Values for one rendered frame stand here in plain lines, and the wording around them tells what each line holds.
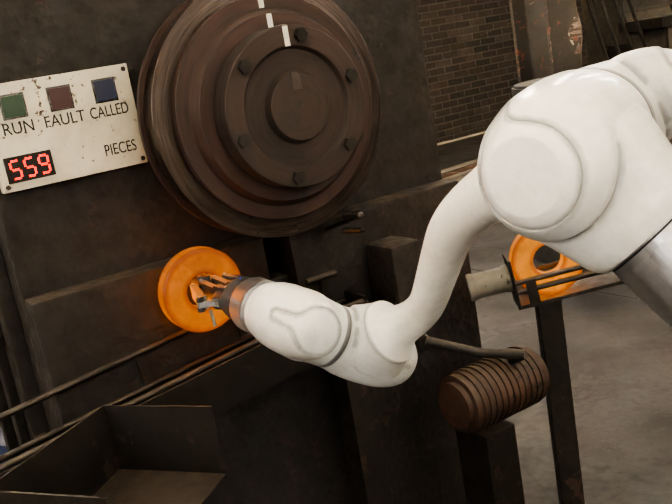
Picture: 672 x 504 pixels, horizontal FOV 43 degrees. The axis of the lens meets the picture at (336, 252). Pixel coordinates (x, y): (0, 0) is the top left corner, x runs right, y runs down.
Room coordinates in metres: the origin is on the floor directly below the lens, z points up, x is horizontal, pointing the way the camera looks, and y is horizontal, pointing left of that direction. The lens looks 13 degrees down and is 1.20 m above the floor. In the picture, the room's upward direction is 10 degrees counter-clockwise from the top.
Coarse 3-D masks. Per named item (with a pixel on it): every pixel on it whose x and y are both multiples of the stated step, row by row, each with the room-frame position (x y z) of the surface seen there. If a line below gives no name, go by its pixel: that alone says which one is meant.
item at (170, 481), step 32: (96, 416) 1.27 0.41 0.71; (128, 416) 1.27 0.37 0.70; (160, 416) 1.24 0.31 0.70; (192, 416) 1.22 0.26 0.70; (64, 448) 1.19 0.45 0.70; (96, 448) 1.25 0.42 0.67; (128, 448) 1.28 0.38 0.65; (160, 448) 1.25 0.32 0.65; (192, 448) 1.22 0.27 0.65; (0, 480) 1.08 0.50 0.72; (32, 480) 1.13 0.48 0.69; (64, 480) 1.18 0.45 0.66; (96, 480) 1.24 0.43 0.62; (128, 480) 1.24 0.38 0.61; (160, 480) 1.22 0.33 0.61; (192, 480) 1.20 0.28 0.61
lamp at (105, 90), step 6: (96, 84) 1.55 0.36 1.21; (102, 84) 1.56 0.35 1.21; (108, 84) 1.56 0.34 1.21; (96, 90) 1.55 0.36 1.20; (102, 90) 1.56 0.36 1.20; (108, 90) 1.56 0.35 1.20; (114, 90) 1.57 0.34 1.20; (96, 96) 1.55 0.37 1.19; (102, 96) 1.55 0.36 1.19; (108, 96) 1.56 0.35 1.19; (114, 96) 1.57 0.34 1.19
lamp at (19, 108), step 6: (6, 96) 1.47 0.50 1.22; (12, 96) 1.48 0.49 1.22; (18, 96) 1.48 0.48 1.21; (6, 102) 1.47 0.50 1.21; (12, 102) 1.48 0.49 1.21; (18, 102) 1.48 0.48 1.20; (6, 108) 1.47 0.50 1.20; (12, 108) 1.48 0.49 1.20; (18, 108) 1.48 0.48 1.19; (24, 108) 1.49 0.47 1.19; (6, 114) 1.47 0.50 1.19; (12, 114) 1.47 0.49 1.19; (18, 114) 1.48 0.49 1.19; (24, 114) 1.48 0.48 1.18
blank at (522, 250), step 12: (516, 240) 1.73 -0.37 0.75; (528, 240) 1.72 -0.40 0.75; (516, 252) 1.72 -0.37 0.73; (528, 252) 1.72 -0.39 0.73; (516, 264) 1.72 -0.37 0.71; (528, 264) 1.72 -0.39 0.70; (564, 264) 1.72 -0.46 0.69; (576, 264) 1.72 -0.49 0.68; (516, 276) 1.72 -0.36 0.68; (528, 276) 1.72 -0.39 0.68; (564, 276) 1.72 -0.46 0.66; (552, 288) 1.72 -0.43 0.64; (564, 288) 1.72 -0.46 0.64
